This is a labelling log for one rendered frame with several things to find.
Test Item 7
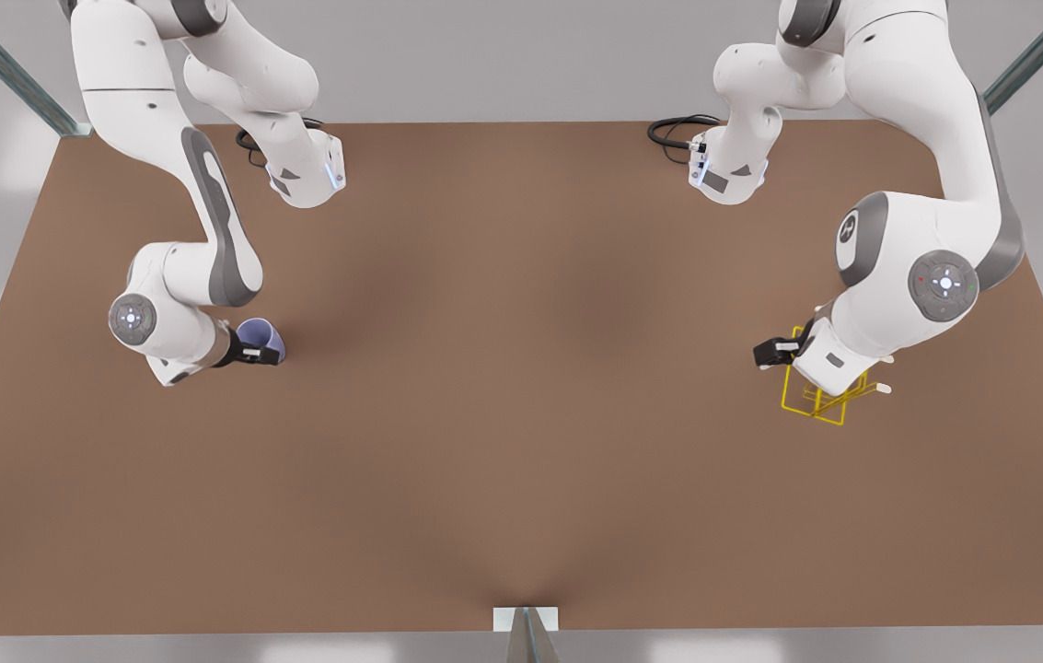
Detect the purple cup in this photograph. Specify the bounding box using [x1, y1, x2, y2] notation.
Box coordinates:
[236, 318, 286, 361]

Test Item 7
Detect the yellow wire cup holder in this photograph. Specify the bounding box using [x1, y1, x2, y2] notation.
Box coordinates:
[780, 325, 892, 427]

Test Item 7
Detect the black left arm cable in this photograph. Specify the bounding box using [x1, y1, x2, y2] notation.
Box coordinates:
[647, 114, 724, 167]

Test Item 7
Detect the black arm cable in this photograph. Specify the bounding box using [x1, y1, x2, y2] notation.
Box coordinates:
[236, 117, 325, 169]
[647, 114, 724, 167]

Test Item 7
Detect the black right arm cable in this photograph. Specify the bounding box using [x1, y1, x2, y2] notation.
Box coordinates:
[236, 117, 325, 169]

